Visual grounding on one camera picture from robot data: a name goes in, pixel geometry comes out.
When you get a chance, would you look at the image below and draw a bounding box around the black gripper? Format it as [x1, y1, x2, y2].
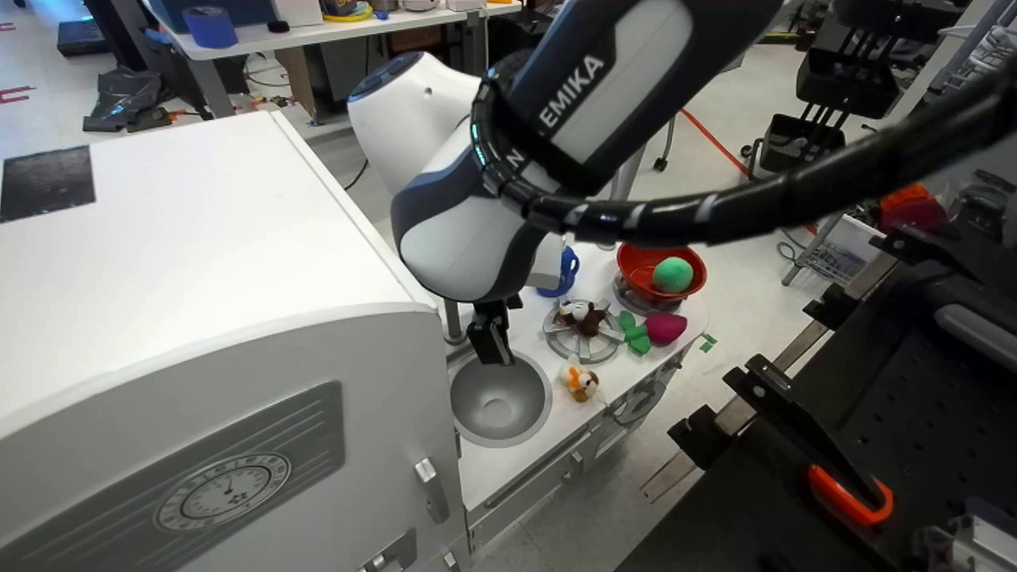
[466, 297, 526, 368]

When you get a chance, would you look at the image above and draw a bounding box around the grey round sink bowl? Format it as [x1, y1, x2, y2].
[449, 350, 555, 444]

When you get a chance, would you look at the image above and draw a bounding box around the brown plush toy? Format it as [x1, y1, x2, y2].
[555, 297, 613, 343]

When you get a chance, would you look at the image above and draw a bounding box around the orange white plush toy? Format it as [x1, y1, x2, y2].
[560, 362, 601, 408]

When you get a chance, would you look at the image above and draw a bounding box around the grey stove burner grate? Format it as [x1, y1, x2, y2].
[540, 297, 631, 367]

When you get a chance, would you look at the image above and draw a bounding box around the blue detergent bottle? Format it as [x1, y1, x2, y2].
[535, 245, 585, 302]

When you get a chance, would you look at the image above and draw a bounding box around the green toy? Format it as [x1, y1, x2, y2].
[618, 308, 655, 358]

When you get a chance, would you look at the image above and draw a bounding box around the red bowl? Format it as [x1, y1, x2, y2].
[613, 240, 710, 312]

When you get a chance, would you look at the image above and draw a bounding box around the magenta toy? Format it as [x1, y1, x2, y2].
[644, 308, 689, 350]

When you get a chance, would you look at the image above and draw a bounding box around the green ball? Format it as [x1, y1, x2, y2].
[647, 255, 695, 300]

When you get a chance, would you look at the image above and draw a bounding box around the grey office chair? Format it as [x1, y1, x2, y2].
[647, 110, 682, 176]

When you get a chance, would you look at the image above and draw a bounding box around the white toy kitchen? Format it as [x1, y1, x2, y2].
[0, 107, 710, 572]

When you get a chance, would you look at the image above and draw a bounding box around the white desk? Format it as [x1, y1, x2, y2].
[140, 0, 527, 143]

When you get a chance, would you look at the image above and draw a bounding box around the white box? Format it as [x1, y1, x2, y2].
[819, 216, 890, 281]

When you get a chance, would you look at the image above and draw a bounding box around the blue object on desk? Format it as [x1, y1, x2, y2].
[182, 2, 243, 51]

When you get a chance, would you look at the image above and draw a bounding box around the black perforated table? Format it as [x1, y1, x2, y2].
[613, 225, 1017, 572]

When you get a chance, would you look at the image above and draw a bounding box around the rainbow stacking toy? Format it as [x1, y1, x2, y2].
[874, 181, 950, 239]

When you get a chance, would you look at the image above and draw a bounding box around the black bag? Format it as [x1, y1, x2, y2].
[79, 66, 170, 137]

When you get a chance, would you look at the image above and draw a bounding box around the black cart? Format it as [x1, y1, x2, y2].
[740, 0, 967, 177]

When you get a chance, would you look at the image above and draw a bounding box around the black square panel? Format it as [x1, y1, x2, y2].
[0, 143, 103, 225]

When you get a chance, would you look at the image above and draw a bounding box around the black corrugated cable conduit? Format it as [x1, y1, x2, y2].
[472, 48, 1017, 250]

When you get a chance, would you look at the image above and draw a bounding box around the orange clamp handle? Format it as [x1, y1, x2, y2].
[803, 461, 900, 533]

